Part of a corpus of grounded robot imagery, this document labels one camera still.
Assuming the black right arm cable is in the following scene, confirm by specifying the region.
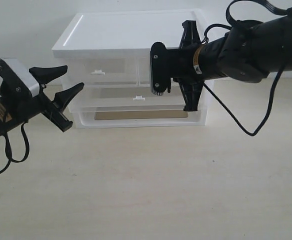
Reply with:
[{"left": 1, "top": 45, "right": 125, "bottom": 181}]
[{"left": 200, "top": 0, "right": 292, "bottom": 137}]

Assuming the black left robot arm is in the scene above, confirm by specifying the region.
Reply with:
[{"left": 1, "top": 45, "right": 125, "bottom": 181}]
[{"left": 0, "top": 64, "right": 85, "bottom": 137}]

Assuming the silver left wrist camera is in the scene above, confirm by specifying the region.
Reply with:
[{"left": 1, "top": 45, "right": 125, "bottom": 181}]
[{"left": 0, "top": 57, "right": 40, "bottom": 100}]

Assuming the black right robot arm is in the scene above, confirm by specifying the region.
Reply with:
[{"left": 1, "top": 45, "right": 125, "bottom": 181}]
[{"left": 163, "top": 8, "right": 292, "bottom": 112}]

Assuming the white plastic drawer cabinet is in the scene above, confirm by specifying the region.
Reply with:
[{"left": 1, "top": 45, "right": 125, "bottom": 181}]
[{"left": 52, "top": 8, "right": 210, "bottom": 129}]

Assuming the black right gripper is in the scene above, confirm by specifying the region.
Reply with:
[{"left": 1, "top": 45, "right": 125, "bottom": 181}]
[{"left": 167, "top": 20, "right": 203, "bottom": 112}]

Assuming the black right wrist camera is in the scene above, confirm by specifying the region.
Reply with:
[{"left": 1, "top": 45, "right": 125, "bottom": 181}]
[{"left": 150, "top": 41, "right": 171, "bottom": 96}]

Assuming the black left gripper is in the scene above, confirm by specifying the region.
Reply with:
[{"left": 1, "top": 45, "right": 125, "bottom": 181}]
[{"left": 0, "top": 65, "right": 85, "bottom": 132}]

